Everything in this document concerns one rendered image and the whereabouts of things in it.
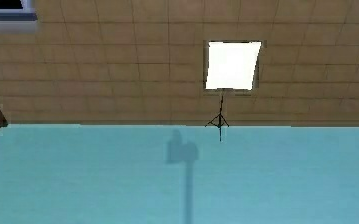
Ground white panel lamp on tripod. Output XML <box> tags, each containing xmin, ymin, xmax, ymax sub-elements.
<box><xmin>204</xmin><ymin>40</ymin><xmax>263</xmax><ymax>143</ymax></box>

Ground window with grey frame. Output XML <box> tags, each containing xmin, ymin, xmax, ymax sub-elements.
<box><xmin>0</xmin><ymin>0</ymin><xmax>39</xmax><ymax>34</ymax></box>

